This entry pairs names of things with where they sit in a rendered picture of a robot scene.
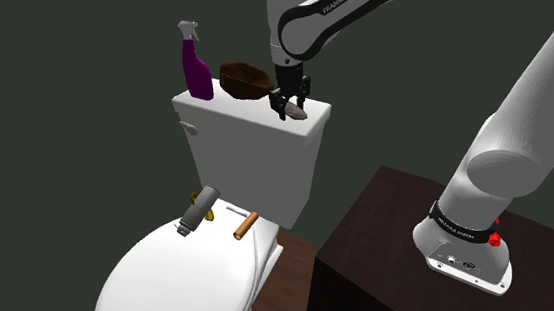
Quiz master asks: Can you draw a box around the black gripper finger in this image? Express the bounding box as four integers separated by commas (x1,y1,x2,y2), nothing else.
267,88,289,123
295,74,315,111

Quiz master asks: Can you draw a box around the grey brown flat stone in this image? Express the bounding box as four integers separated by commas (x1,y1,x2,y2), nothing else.
284,99,310,123

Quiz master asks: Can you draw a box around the dark brown wooden bowl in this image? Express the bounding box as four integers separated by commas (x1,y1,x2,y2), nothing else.
217,59,276,103

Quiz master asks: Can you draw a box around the white toilet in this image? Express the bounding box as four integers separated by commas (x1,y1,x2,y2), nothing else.
75,69,347,311

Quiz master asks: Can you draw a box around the purple spray bottle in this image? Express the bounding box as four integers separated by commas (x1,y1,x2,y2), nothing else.
176,18,216,103

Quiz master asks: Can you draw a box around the yellow small object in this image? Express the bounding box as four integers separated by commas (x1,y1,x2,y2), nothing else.
189,189,215,224

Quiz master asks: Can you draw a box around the grey cylindrical flashlight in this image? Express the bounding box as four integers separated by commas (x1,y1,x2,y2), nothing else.
172,184,224,239

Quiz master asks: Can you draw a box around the dark brown robot stand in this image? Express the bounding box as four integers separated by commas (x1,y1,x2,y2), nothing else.
292,153,554,311

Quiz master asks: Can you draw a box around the wooden handled metal tool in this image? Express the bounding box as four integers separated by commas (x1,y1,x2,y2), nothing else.
225,203,261,243

